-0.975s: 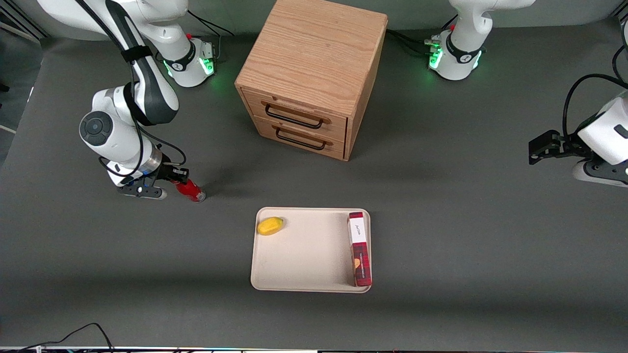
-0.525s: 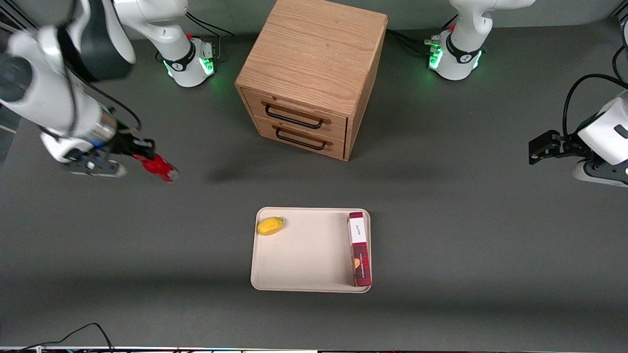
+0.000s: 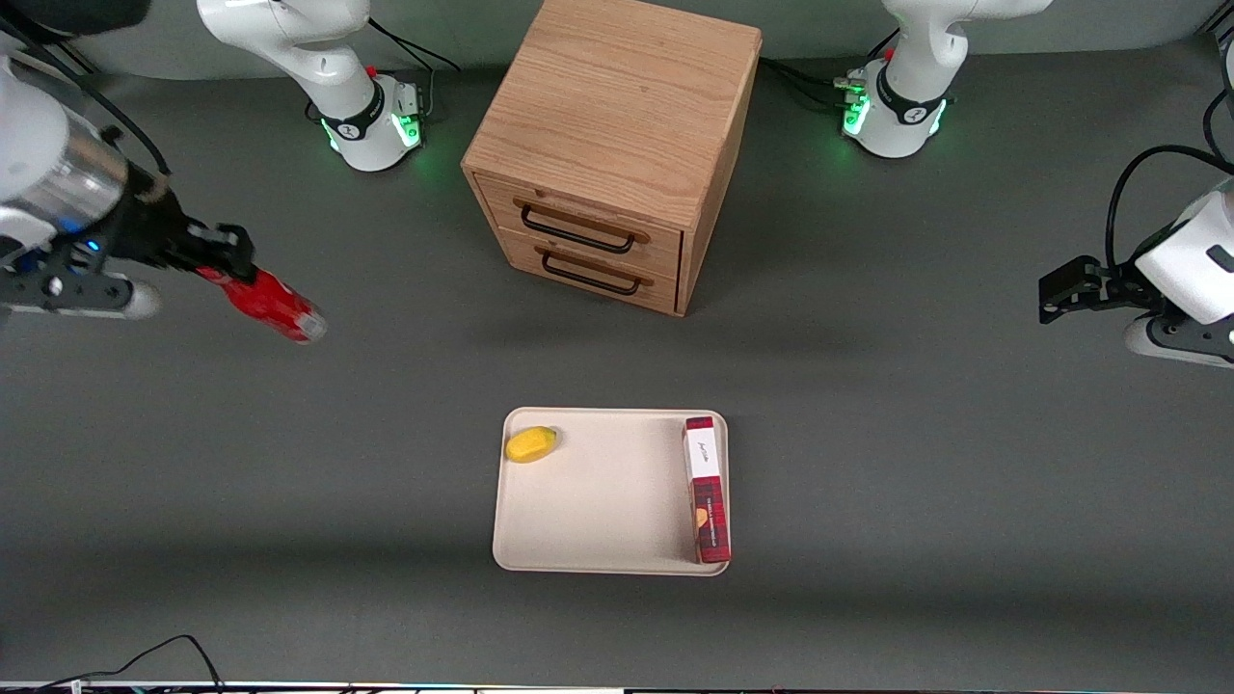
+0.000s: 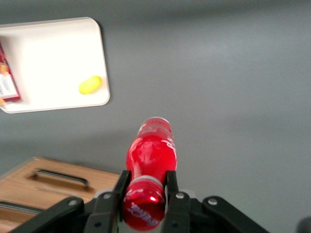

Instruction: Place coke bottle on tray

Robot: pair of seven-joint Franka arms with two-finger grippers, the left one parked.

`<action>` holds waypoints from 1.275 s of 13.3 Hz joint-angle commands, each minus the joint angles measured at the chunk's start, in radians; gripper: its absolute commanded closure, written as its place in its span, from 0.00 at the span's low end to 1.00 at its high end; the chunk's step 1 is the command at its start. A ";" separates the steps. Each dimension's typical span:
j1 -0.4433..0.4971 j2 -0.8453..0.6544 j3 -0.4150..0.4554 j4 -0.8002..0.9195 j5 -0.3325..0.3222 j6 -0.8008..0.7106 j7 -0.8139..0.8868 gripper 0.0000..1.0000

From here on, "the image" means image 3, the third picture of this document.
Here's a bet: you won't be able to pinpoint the red coke bottle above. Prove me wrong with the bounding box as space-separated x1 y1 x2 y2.
197 267 329 346

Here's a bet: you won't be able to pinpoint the black frame bar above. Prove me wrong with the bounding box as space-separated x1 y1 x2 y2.
19 34 98 78

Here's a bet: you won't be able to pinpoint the beige plastic tray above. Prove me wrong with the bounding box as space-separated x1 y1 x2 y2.
492 406 732 577

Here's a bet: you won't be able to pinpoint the wooden drawer cabinet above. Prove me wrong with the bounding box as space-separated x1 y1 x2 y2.
461 0 764 318

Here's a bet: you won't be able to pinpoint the black cabinet drawer handle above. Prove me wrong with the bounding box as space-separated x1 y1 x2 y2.
534 245 656 297
512 197 652 255

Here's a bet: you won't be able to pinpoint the black arm base cable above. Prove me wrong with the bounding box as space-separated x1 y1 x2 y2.
759 31 902 109
362 23 463 121

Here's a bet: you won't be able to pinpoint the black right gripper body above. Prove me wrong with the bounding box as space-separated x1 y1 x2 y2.
92 172 201 273

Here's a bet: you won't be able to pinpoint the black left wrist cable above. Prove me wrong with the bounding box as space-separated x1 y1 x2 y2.
1105 145 1234 273

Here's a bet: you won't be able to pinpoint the thin black table edge cable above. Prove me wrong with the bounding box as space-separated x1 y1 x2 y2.
34 633 226 691

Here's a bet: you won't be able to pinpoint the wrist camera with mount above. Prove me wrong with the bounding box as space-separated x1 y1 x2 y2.
1122 310 1234 369
0 258 162 322

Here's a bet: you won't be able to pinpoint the yellow lemon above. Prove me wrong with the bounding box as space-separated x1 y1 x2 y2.
504 425 560 465

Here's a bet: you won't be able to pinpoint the red plaid cookie box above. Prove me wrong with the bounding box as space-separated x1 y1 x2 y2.
682 415 733 565

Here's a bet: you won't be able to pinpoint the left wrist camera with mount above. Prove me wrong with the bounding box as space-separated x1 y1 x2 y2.
1122 310 1234 369

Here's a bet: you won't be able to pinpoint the black left arm base cable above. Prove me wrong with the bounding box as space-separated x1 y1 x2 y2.
759 31 902 109

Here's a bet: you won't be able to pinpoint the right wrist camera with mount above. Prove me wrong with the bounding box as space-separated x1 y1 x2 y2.
0 258 162 322

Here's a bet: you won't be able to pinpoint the black right arm base cable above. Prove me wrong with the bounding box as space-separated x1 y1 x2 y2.
362 23 463 121

